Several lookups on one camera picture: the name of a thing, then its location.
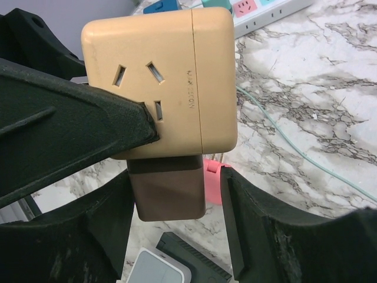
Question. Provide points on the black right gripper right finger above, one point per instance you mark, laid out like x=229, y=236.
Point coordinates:
x=272, y=241

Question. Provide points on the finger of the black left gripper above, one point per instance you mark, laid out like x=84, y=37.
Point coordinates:
x=52, y=128
x=31, y=53

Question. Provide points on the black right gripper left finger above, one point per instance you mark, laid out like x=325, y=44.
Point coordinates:
x=82, y=241

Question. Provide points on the pink plug adapter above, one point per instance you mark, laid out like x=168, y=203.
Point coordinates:
x=212, y=180

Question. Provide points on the dusty pink USB charger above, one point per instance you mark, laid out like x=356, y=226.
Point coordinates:
x=168, y=188

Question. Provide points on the beige cube socket adapter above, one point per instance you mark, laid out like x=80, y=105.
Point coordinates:
x=181, y=65

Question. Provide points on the blue cube socket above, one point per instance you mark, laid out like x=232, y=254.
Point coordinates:
x=162, y=6

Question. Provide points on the black slab under power bank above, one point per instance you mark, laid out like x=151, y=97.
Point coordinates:
x=202, y=268

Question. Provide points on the grey white power bank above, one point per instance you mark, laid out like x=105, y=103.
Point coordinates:
x=153, y=265

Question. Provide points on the teal USB charger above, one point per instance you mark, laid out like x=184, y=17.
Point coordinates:
x=218, y=3

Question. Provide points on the white power strip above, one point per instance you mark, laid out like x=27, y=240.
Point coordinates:
x=251, y=15

